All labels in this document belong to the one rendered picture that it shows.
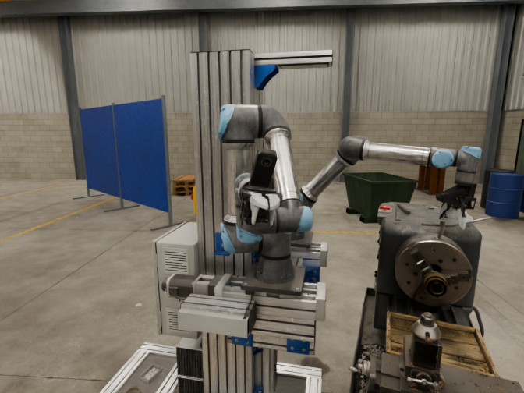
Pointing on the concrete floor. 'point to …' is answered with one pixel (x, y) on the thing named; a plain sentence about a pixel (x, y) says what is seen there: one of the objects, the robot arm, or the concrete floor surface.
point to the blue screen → (129, 154)
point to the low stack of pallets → (185, 185)
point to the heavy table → (434, 178)
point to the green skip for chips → (375, 192)
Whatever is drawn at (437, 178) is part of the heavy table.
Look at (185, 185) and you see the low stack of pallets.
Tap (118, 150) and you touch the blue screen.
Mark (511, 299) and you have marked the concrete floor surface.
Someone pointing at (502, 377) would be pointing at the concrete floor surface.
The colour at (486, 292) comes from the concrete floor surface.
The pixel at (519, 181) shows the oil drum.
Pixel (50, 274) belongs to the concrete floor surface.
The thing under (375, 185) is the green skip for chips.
